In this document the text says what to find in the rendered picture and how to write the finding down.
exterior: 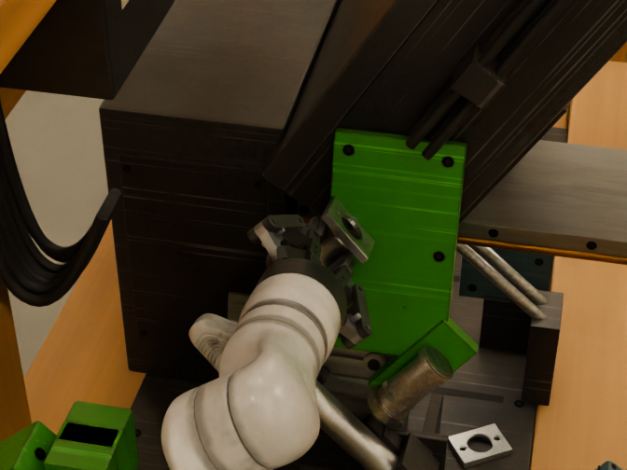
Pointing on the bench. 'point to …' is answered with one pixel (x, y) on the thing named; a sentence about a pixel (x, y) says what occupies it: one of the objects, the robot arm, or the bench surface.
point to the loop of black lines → (15, 214)
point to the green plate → (401, 230)
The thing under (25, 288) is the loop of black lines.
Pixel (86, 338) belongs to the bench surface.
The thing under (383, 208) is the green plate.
